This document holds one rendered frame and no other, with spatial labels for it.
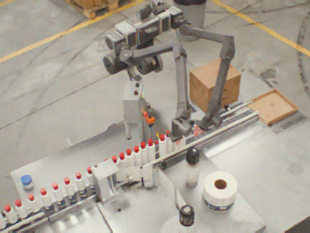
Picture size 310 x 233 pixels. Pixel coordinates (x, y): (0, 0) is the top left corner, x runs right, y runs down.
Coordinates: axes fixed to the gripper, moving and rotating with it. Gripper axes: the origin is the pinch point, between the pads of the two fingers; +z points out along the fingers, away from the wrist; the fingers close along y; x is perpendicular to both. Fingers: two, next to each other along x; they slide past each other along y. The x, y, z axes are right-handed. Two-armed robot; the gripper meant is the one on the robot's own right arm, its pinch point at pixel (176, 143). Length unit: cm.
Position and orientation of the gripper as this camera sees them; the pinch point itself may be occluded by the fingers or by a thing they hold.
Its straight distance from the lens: 254.7
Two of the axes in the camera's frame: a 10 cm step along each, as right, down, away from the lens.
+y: 8.5, -4.0, 3.5
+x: -5.3, -5.7, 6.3
